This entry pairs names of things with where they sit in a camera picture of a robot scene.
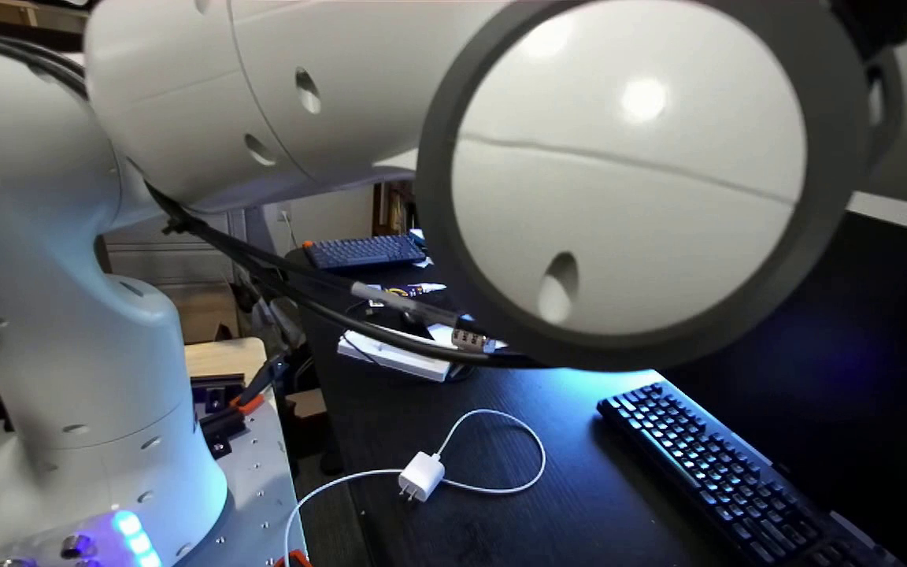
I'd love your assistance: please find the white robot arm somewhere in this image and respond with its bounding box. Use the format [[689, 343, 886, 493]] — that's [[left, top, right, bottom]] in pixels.
[[0, 0, 907, 562]]

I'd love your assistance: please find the white flat box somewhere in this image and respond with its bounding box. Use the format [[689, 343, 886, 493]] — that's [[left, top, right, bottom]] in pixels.
[[337, 331, 450, 383]]

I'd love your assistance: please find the small metal can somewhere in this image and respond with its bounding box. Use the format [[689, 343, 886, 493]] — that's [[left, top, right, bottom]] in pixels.
[[450, 326, 507, 357]]

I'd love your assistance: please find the white power adapter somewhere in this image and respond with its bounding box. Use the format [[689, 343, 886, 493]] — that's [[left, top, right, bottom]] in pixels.
[[397, 450, 446, 499]]

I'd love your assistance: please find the black keyboard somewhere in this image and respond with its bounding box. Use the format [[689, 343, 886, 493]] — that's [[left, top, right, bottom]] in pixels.
[[597, 380, 902, 567]]

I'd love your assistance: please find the black computer monitor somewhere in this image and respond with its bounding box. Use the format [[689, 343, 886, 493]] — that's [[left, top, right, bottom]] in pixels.
[[667, 215, 907, 567]]

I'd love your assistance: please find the white charger cable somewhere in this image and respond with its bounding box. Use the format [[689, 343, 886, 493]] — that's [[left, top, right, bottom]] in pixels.
[[279, 407, 551, 567]]

